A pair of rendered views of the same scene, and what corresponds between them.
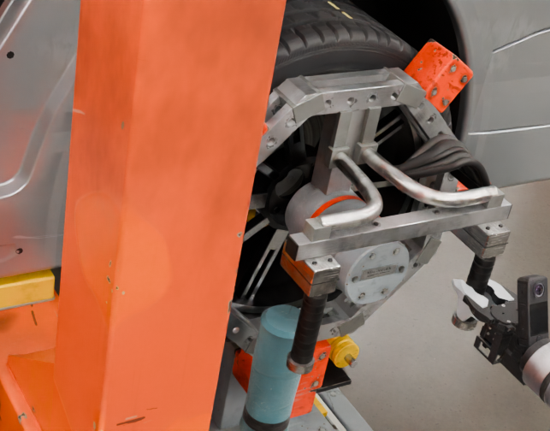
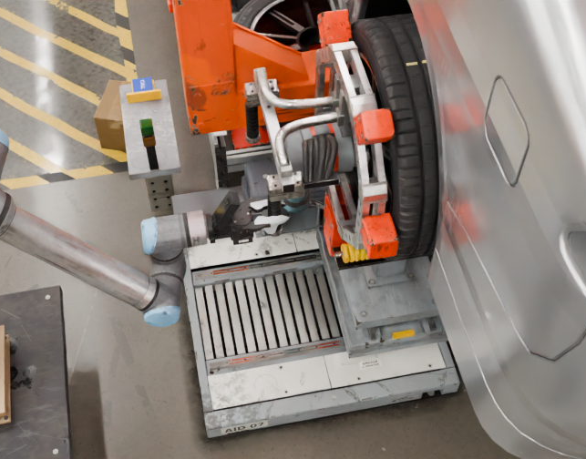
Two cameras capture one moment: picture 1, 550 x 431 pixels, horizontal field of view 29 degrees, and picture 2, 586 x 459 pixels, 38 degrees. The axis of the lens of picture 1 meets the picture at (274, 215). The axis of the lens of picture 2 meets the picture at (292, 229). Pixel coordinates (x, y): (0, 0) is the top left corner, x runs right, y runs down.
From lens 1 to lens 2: 2.76 m
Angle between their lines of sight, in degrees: 77
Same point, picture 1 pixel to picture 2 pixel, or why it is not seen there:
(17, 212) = not seen: hidden behind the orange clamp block
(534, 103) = (459, 290)
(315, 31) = (379, 39)
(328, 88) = (340, 56)
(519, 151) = (452, 318)
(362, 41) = (379, 67)
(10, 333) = not seen: hidden behind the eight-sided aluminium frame
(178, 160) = not seen: outside the picture
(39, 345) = (312, 67)
